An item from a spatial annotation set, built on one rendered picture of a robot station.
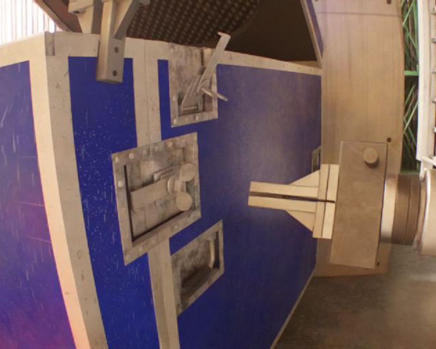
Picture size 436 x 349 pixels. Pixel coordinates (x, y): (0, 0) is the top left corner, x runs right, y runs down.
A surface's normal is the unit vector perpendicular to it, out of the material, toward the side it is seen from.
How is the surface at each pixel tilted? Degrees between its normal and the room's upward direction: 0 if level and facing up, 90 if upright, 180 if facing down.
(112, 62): 90
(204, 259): 90
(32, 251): 90
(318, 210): 69
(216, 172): 90
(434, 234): 103
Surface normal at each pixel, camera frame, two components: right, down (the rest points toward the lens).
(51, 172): -0.46, 0.22
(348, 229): -0.44, -0.14
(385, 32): -0.09, 0.24
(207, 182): 0.89, 0.07
